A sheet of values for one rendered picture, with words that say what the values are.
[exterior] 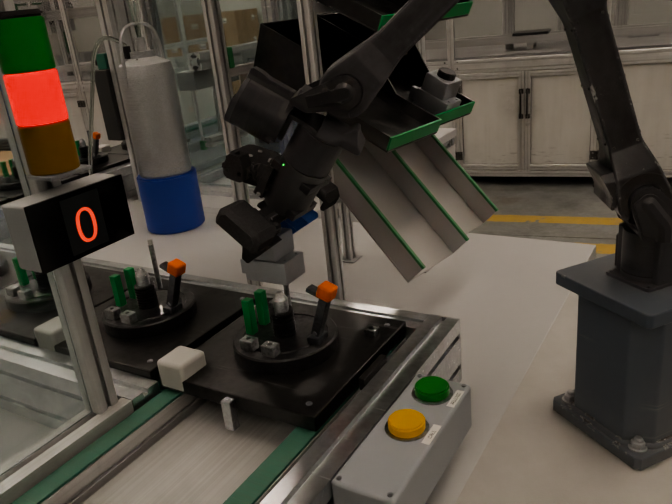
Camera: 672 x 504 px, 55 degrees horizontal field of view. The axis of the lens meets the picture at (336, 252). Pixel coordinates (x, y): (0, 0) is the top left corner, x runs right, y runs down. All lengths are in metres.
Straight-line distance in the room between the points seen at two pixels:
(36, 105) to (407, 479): 0.51
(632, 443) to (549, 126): 4.01
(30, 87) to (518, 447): 0.68
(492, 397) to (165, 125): 1.10
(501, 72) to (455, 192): 3.53
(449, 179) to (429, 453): 0.64
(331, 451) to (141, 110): 1.17
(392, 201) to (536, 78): 3.70
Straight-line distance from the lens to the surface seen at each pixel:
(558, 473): 0.84
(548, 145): 4.79
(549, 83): 4.71
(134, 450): 0.85
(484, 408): 0.93
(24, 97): 0.71
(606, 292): 0.79
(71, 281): 0.79
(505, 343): 1.08
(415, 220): 1.07
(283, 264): 0.80
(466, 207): 1.21
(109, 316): 1.02
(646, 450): 0.86
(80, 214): 0.73
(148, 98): 1.70
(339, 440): 0.73
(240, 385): 0.82
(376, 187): 1.07
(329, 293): 0.79
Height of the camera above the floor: 1.40
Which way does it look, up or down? 21 degrees down
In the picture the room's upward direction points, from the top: 6 degrees counter-clockwise
